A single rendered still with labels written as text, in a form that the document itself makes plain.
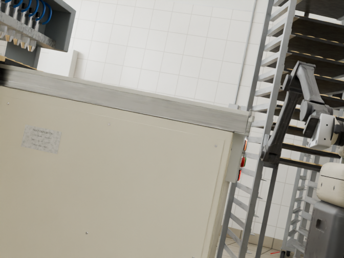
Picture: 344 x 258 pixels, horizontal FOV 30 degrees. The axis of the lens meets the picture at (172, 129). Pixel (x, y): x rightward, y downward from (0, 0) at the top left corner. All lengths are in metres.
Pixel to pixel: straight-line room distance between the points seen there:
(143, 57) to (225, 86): 0.89
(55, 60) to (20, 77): 4.74
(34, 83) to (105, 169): 0.33
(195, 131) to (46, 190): 0.45
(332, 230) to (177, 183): 0.46
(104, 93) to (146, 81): 4.48
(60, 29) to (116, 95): 0.64
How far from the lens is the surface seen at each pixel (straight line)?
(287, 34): 3.20
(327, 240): 1.90
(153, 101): 1.79
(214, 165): 1.75
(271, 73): 3.44
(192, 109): 1.77
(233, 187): 3.75
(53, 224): 1.86
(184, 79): 6.17
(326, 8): 3.74
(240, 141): 1.80
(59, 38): 2.39
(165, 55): 6.28
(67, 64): 6.56
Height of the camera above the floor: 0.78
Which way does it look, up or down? 1 degrees up
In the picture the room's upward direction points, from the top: 12 degrees clockwise
